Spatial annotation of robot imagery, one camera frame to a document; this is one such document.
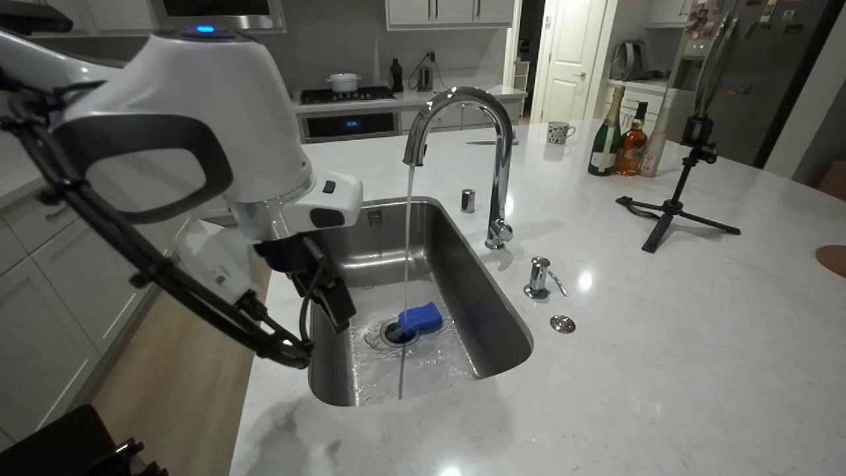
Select round brown coaster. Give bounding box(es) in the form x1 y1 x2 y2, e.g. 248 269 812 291
812 244 846 279

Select chrome gooseneck tap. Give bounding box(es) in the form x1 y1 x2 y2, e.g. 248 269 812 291
401 85 517 250

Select steel range hood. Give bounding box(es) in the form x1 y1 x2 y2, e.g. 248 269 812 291
150 0 287 40

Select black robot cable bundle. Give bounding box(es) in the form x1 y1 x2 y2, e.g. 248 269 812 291
0 82 315 370

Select white door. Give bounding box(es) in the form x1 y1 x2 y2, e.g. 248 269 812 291
525 0 611 127

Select patterned white mug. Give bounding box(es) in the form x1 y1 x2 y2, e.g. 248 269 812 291
544 118 575 148

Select amber liquor bottle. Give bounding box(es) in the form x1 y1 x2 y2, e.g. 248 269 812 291
614 101 653 176

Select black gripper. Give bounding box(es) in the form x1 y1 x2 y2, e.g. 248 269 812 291
253 236 359 336

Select stainless steel sink basin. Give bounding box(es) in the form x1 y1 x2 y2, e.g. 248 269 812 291
304 192 537 409

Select white cooking pot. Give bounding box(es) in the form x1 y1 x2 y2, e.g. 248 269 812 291
324 70 361 94

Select small dark bottle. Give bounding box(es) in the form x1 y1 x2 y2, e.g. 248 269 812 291
385 56 407 94

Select dark refrigerator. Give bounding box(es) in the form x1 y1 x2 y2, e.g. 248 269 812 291
677 0 836 168

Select black stove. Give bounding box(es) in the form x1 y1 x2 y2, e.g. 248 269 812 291
296 85 400 142

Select white wall cabinets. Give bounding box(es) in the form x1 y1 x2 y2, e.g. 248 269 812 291
380 0 516 35

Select dark green wine bottle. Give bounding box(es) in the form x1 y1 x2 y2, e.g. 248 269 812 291
586 85 626 176

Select black stand equipment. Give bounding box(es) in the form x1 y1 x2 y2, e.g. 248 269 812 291
0 401 168 476

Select steel electric kettle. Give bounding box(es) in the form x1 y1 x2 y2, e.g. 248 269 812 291
611 36 651 82

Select black camera tripod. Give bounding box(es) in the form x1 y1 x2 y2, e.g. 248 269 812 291
614 114 743 257

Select white base cabinets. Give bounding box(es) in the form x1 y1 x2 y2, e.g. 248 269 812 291
0 187 180 443

